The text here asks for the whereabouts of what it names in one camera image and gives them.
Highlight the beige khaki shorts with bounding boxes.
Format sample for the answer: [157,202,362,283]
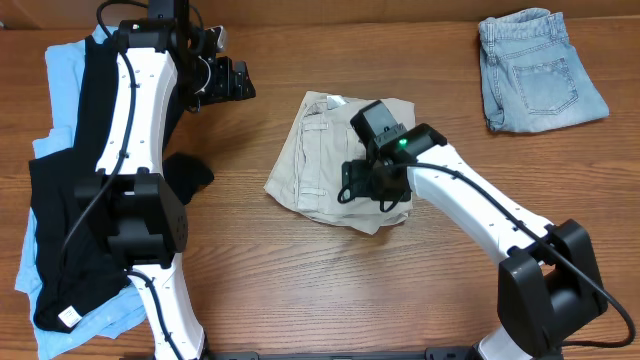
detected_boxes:
[264,91,412,235]

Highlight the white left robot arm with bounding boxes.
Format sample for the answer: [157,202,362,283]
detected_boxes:
[75,0,256,359]

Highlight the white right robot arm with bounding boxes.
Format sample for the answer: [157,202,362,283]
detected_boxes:
[338,121,609,359]

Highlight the light blue denim shorts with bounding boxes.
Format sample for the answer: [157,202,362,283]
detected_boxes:
[478,8,610,133]

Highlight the black garment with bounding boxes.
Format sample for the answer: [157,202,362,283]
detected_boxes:
[28,34,216,334]

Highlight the light blue shirt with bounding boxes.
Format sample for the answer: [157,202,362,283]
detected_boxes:
[14,40,146,359]

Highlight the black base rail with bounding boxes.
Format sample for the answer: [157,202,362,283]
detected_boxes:
[202,346,481,360]

